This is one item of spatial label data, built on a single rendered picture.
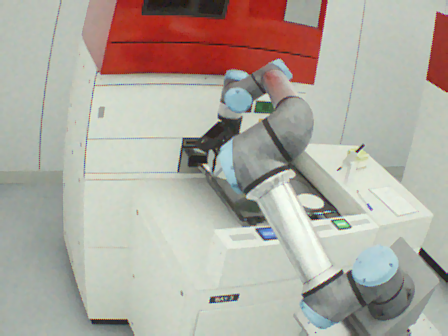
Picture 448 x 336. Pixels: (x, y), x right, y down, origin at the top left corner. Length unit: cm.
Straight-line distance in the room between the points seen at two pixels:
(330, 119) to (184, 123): 237
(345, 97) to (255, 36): 240
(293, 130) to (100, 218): 95
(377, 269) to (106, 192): 110
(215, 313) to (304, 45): 100
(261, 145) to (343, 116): 300
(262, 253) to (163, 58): 69
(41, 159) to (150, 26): 197
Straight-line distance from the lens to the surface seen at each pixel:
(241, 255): 138
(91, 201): 190
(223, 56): 176
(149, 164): 188
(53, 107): 330
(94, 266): 207
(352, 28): 399
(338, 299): 118
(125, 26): 162
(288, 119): 121
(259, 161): 120
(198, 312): 148
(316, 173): 196
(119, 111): 177
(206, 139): 171
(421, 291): 134
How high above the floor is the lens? 168
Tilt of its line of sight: 24 degrees down
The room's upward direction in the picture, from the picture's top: 12 degrees clockwise
